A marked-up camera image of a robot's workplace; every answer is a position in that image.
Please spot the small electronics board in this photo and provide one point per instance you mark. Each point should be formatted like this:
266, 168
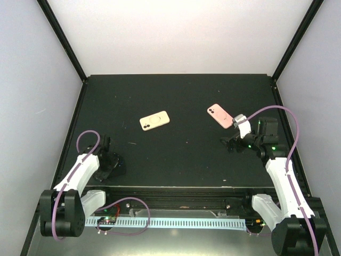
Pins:
106, 221

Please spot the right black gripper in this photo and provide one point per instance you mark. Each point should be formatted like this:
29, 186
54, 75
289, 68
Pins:
229, 142

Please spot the pink cased phone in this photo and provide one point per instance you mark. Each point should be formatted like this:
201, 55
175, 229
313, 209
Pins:
224, 119

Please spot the light blue slotted cable duct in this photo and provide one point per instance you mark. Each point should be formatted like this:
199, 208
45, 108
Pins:
175, 223

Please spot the beige cased phone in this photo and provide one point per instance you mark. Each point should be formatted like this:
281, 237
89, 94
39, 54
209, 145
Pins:
154, 120

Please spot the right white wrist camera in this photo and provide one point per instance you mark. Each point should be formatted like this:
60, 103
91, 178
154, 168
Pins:
241, 123

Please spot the left black frame post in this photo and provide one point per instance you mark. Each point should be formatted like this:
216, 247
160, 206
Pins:
55, 25

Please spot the right black frame post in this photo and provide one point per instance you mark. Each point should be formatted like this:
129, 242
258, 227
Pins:
296, 39

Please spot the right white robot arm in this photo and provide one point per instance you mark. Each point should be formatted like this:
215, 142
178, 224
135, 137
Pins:
295, 230

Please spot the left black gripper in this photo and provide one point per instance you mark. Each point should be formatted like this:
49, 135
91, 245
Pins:
102, 176

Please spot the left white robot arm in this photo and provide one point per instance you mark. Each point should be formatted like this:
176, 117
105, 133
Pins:
65, 208

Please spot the black frame post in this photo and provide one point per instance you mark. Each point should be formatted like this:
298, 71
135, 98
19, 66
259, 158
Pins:
55, 25
296, 39

